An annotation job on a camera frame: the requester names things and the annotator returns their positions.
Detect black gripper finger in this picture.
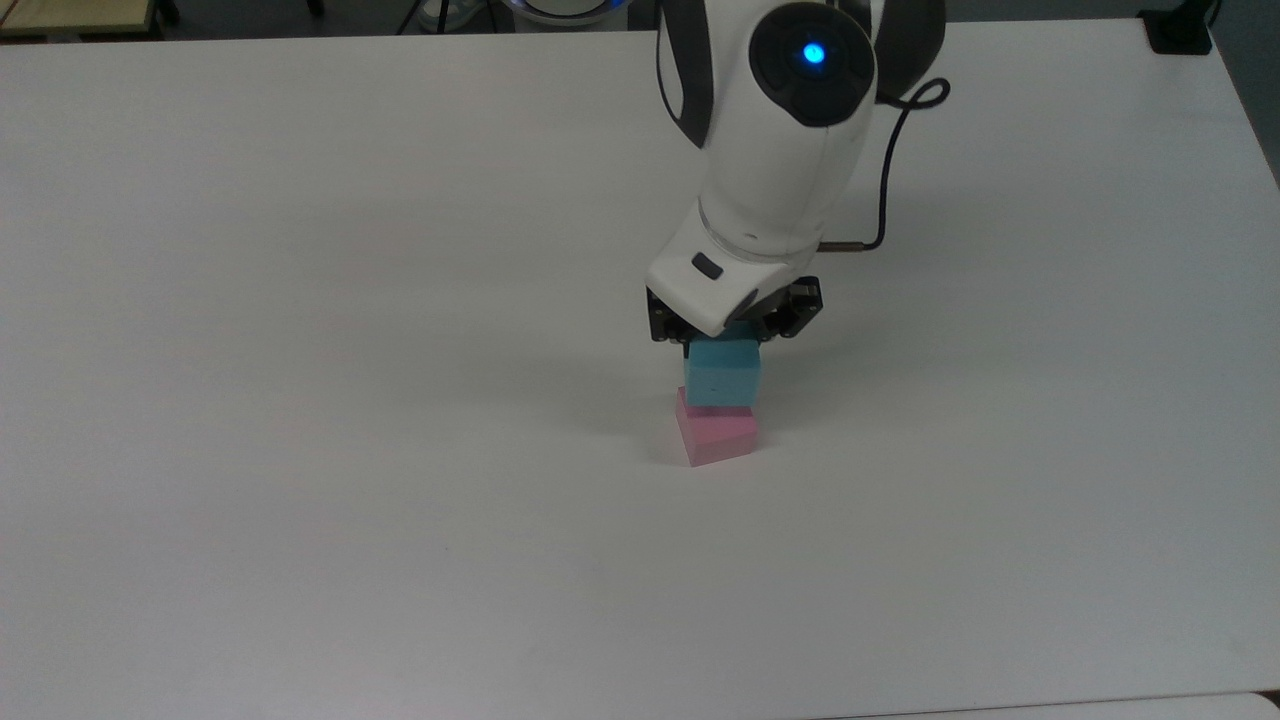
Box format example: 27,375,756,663
647,289,692,347
756,277,824,342

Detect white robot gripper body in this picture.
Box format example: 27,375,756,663
645,205,827,339

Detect blue foam cube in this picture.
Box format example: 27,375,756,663
684,322,764,409

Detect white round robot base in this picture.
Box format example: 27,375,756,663
508,0,633,27

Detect pink foam cube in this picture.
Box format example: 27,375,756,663
675,388,759,468

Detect black tripod legs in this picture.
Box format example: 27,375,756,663
394,0,503,37

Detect black table clamp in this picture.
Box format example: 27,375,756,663
1139,0,1219,56

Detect yellow wooden side table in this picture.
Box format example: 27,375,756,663
0,0,167,42

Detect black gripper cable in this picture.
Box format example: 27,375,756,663
822,78,952,254

